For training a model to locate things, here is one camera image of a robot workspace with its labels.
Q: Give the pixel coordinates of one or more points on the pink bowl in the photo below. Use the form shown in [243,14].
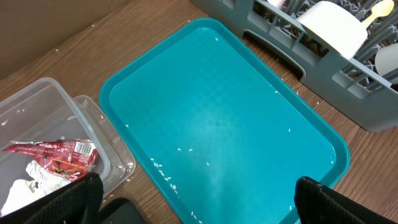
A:
[277,3]

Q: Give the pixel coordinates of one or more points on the clear plastic bin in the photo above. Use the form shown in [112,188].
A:
[44,111]

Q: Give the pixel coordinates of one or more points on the black tray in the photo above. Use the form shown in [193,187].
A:
[120,211]

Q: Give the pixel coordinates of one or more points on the white cup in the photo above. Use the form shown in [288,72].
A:
[386,63]

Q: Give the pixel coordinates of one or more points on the grey dish rack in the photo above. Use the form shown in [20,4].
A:
[348,85]

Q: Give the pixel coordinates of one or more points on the red snack wrapper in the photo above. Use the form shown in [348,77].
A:
[67,158]

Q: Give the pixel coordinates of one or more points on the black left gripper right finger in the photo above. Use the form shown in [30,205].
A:
[319,204]

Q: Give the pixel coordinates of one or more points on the yellow plastic spoon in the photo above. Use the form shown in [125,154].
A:
[381,9]

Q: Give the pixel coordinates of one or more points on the teal tray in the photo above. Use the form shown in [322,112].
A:
[218,132]

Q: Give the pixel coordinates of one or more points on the white tissue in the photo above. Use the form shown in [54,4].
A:
[24,192]

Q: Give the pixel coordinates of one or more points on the white bowl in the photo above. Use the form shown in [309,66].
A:
[338,28]

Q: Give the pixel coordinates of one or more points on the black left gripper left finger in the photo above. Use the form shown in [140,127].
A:
[77,202]

